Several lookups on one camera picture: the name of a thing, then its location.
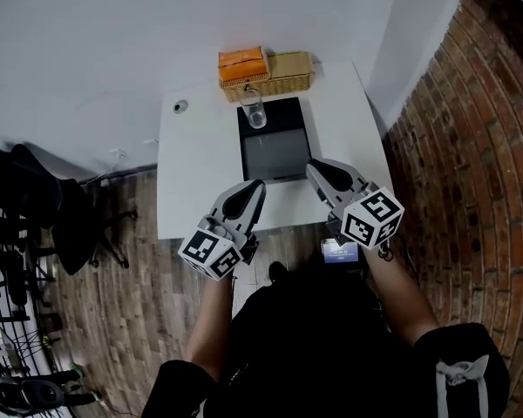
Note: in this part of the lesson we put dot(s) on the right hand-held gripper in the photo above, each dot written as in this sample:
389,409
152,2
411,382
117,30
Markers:
370,218

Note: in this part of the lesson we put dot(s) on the clear glass cup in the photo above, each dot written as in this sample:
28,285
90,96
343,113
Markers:
255,113

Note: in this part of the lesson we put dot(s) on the person's black clothing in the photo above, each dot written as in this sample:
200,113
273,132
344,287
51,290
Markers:
309,351

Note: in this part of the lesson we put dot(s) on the person's right forearm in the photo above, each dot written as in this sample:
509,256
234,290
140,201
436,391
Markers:
401,298

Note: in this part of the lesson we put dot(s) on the black metal railing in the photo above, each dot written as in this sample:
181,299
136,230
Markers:
8,285

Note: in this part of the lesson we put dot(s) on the black tray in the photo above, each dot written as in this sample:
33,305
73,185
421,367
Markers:
276,150

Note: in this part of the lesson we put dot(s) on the person's left forearm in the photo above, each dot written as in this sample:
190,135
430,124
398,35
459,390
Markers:
209,325

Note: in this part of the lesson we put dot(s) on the orange pouch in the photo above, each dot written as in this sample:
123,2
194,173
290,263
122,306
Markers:
243,64

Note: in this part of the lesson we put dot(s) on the small display screen device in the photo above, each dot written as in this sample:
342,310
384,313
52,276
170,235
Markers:
340,251

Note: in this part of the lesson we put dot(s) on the white table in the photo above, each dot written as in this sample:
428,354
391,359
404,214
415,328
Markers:
196,168

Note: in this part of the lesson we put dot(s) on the wicker basket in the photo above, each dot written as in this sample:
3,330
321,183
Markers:
292,78

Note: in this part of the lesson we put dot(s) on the black office chair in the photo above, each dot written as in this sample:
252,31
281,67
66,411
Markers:
48,207

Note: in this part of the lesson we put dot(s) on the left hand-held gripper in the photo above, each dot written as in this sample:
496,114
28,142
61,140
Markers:
209,255

